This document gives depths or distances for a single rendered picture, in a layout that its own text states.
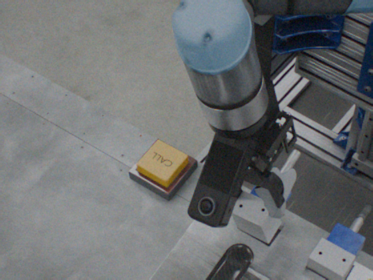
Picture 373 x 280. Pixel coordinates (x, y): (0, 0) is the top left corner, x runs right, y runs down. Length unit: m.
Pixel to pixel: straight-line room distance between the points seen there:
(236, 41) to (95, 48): 1.83
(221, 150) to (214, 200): 0.06
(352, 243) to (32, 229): 0.48
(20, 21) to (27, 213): 1.55
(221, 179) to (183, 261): 0.21
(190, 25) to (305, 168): 1.25
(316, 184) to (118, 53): 0.91
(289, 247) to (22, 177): 0.46
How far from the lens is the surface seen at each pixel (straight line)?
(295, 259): 1.01
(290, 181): 0.96
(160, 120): 2.29
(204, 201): 0.84
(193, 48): 0.71
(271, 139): 0.88
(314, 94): 2.08
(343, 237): 1.02
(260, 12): 0.82
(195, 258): 1.01
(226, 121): 0.79
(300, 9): 0.81
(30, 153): 1.26
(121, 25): 2.59
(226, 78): 0.74
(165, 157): 1.17
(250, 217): 0.98
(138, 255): 1.12
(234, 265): 1.01
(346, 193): 1.90
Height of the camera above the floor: 1.78
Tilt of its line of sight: 53 degrees down
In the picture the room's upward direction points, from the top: 4 degrees counter-clockwise
